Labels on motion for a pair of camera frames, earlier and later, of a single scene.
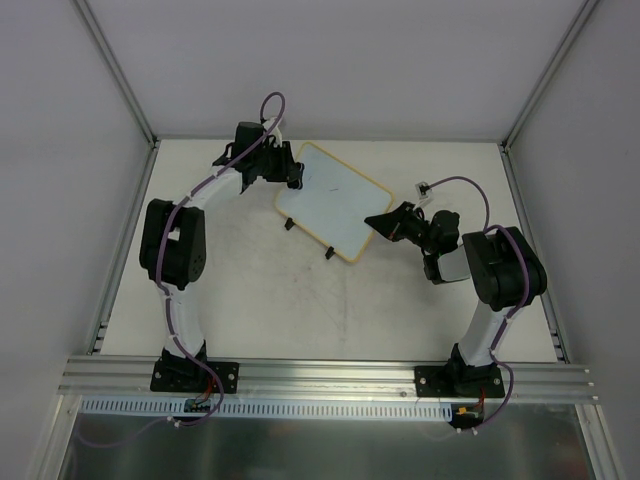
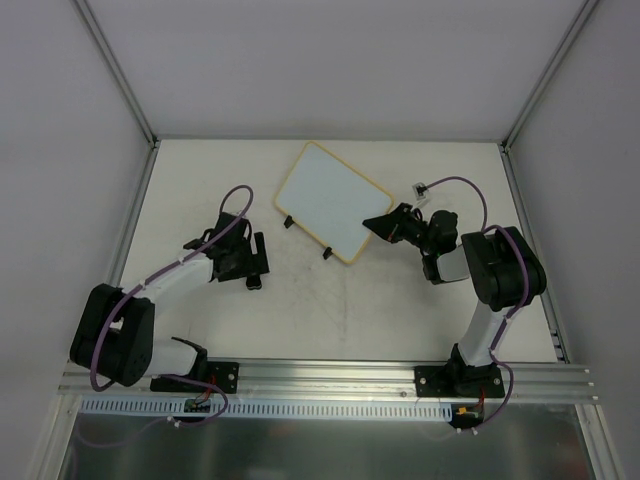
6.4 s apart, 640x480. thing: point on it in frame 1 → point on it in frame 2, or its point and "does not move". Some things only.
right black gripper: (401, 225) does not move
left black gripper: (284, 163) → (258, 254)
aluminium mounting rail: (321, 380) does not move
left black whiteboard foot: (289, 223) does not move
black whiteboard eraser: (295, 181) → (253, 282)
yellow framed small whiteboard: (332, 206) does not move
